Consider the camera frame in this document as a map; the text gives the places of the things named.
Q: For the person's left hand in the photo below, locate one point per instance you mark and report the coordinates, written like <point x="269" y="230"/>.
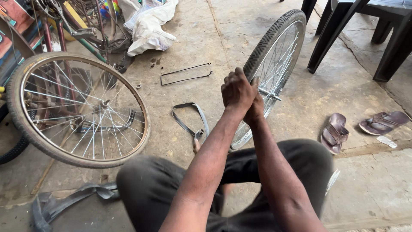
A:
<point x="237" y="92"/>

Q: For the person's right hand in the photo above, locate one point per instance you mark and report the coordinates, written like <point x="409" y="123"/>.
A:
<point x="256" y="109"/>

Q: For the person's left fingers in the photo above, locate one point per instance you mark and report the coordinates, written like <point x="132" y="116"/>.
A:
<point x="238" y="73"/>

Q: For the person's right fingers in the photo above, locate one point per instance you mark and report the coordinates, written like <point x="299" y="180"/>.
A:
<point x="256" y="84"/>

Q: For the bicycle wheel with black tyre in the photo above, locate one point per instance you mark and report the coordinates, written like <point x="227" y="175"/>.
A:
<point x="273" y="35"/>

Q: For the grey rubber rim strip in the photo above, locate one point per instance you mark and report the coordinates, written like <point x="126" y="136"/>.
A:
<point x="203" y="116"/>

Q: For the brown sandal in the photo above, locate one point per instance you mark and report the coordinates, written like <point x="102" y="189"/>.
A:
<point x="334" y="132"/>
<point x="384" y="122"/>

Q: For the white plastic sack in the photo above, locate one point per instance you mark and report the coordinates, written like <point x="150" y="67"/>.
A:
<point x="148" y="29"/>

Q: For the white flat strip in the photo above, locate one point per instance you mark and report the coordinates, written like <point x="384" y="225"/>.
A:
<point x="332" y="181"/>

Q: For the black plastic chair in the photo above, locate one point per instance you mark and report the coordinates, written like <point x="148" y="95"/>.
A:
<point x="391" y="51"/>

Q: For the white paper scrap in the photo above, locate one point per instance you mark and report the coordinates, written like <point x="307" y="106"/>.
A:
<point x="387" y="141"/>

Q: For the person's dark trousers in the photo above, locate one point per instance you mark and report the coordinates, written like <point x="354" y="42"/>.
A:
<point x="151" y="190"/>

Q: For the black rubber inner tube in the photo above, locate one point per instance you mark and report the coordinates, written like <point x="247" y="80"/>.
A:
<point x="74" y="197"/>

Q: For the colourful painted board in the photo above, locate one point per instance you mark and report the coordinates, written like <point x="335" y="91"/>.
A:
<point x="13" y="29"/>

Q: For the black knobbly bicycle tyre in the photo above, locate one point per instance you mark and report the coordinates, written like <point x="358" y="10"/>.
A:
<point x="13" y="154"/>

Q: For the maroon bicycle frame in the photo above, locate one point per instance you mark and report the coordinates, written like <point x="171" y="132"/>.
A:
<point x="61" y="37"/>

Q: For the bicycle wheel with tan-wall tyre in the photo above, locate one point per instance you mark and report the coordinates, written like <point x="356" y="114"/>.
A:
<point x="14" y="108"/>

